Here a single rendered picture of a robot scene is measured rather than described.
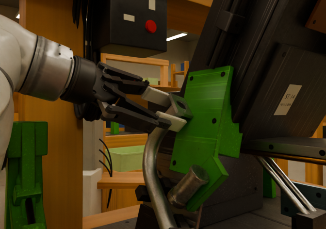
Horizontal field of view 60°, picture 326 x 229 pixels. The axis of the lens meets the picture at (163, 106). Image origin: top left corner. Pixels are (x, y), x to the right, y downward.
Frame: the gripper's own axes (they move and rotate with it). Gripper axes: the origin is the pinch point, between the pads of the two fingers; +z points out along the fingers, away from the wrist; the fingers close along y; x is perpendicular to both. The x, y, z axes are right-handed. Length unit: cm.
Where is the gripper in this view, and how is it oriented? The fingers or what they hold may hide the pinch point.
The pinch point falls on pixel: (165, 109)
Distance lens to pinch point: 56.1
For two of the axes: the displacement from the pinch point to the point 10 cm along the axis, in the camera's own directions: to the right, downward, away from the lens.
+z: 7.9, 2.7, 5.5
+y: -2.6, -6.7, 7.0
